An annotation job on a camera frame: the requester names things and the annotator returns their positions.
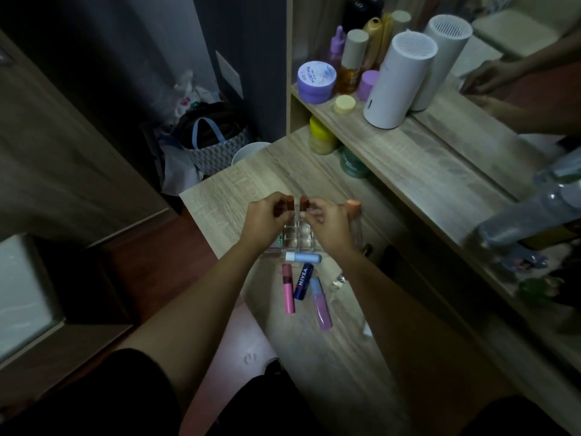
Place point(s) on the small lilac capped jar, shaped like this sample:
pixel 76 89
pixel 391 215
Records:
pixel 366 85

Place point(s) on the beige capped bottle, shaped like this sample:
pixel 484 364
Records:
pixel 400 20

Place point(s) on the white cylindrical humidifier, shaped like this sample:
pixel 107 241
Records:
pixel 399 81

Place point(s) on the small clear glass bottle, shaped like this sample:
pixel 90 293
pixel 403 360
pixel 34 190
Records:
pixel 338 282

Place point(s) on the clear plastic water bottle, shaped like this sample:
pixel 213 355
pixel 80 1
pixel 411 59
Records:
pixel 531 208

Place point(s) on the person's left hand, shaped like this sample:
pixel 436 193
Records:
pixel 263 222

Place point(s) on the amber bottle beige cap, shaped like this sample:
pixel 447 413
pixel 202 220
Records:
pixel 352 63

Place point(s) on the light blue lip balm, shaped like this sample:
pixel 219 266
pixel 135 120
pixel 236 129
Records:
pixel 303 257

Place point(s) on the dark blue lip balm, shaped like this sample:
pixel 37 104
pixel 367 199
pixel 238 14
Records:
pixel 303 281

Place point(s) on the black bottle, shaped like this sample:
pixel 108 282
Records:
pixel 362 11

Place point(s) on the purple dropper bottle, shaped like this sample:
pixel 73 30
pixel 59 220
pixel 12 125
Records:
pixel 337 46

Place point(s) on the wall mirror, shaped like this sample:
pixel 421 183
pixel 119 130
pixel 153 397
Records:
pixel 504 108

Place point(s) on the peach capped lipstick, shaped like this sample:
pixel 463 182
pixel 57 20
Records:
pixel 354 206

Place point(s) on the yellow lotion bottle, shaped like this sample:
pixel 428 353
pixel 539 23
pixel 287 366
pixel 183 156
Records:
pixel 374 40

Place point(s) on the white waste bin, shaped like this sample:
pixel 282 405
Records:
pixel 248 152

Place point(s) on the clear acrylic lipstick organizer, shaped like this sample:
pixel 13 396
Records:
pixel 297 238

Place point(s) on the person's right forearm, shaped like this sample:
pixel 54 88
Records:
pixel 408 340

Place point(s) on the wooden vanity shelf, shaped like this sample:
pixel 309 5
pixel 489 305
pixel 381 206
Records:
pixel 431 167

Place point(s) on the person's black shorts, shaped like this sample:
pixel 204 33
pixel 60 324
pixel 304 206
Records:
pixel 113 395

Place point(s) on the small pale yellow jar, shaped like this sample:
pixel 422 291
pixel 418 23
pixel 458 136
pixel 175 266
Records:
pixel 345 104

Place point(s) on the green glass item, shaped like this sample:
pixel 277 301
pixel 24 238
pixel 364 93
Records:
pixel 539 288

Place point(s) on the person's right fingers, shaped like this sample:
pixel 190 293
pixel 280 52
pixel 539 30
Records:
pixel 313 211

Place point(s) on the lilac pink lip gloss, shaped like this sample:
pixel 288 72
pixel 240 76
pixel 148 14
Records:
pixel 320 305

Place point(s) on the white plastic bag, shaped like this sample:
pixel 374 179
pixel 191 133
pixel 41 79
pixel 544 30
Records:
pixel 187 93

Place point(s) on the purple cream jar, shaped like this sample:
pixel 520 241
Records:
pixel 316 82

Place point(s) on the person's left fingers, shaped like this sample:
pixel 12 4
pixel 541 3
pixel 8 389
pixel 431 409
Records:
pixel 279 206

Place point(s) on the brown lipstick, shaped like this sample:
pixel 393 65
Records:
pixel 287 200
pixel 303 204

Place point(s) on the white wall switch plate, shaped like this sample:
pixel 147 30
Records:
pixel 229 75

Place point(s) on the person's left forearm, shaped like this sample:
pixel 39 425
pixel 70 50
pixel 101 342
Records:
pixel 195 313

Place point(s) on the green jar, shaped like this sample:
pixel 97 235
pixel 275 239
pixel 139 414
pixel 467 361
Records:
pixel 352 164

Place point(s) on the person's right hand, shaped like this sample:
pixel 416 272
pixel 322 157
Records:
pixel 333 226

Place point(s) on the patterned tote bag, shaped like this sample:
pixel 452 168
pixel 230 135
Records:
pixel 213 143

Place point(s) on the pink lip gloss tube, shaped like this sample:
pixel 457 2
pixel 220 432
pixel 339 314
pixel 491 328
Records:
pixel 287 288

